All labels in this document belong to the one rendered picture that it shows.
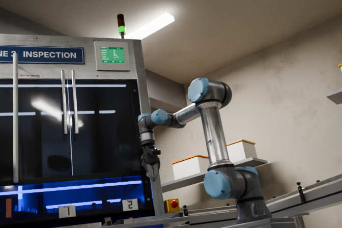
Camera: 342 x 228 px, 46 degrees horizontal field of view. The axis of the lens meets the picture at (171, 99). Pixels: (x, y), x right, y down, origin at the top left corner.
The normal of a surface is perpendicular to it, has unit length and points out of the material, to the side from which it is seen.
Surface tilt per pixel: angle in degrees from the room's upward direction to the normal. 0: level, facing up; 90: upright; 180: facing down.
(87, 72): 90
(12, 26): 90
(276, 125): 90
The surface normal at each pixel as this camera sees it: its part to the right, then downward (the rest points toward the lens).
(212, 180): -0.76, 0.00
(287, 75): -0.61, -0.22
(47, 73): 0.30, -0.40
